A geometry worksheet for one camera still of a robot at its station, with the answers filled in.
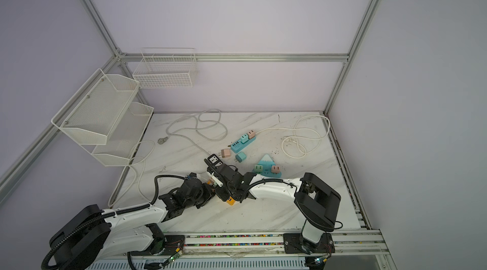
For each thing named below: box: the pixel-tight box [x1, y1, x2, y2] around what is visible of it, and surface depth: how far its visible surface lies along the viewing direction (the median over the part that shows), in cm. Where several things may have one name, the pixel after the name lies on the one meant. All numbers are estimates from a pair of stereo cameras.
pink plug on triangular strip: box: [271, 165, 281, 174], surface depth 90 cm
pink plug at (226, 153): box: [221, 148, 231, 158], surface depth 102 cm
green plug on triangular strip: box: [254, 164, 264, 173], surface depth 90 cm
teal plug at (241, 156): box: [235, 152, 247, 163], surface depth 100 cm
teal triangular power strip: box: [252, 154, 282, 179], surface depth 97 cm
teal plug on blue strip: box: [240, 133, 250, 144], surface depth 103 cm
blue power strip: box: [230, 129, 257, 154], surface depth 103 cm
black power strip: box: [207, 153, 224, 167], surface depth 98 cm
